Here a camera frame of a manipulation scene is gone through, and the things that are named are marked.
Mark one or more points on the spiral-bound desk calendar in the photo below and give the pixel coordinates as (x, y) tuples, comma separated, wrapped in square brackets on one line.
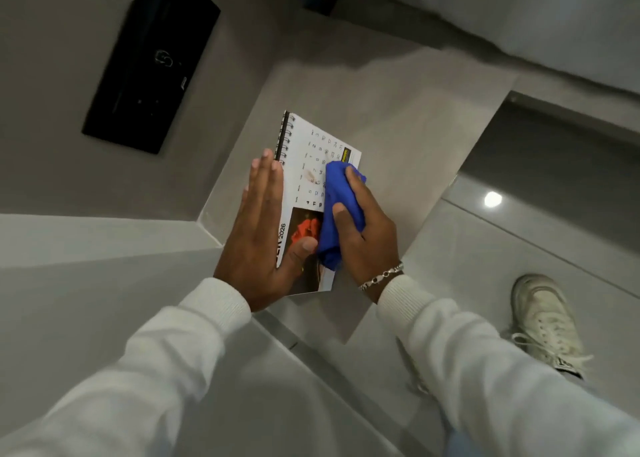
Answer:
[(305, 172)]

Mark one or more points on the black glass wall panel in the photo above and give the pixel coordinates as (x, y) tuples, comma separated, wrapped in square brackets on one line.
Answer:
[(150, 62)]

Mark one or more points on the person's right thumb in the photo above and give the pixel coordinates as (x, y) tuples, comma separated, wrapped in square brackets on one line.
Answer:
[(346, 218)]

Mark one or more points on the blue cleaning cloth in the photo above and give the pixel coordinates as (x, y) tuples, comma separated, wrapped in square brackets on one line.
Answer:
[(336, 207)]

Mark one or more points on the person's left little finger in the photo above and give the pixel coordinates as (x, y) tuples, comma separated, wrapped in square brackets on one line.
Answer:
[(245, 209)]

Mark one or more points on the person's right forearm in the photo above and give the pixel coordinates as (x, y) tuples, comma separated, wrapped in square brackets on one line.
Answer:
[(490, 376)]

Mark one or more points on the person's right hand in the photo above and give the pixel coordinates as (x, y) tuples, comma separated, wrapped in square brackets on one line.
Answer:
[(372, 247)]

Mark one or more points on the person's left thumb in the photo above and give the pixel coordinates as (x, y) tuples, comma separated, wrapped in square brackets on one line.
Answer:
[(303, 253)]

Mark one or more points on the white sneaker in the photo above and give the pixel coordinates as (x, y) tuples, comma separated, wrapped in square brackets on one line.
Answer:
[(547, 321)]

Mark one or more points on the person's left hand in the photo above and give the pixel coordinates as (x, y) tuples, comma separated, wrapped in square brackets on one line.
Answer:
[(255, 252)]

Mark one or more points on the person's left middle finger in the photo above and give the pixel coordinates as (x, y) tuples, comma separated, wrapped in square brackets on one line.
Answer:
[(266, 182)]

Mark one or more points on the person's left forearm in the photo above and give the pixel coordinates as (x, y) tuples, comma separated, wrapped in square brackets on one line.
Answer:
[(125, 371)]

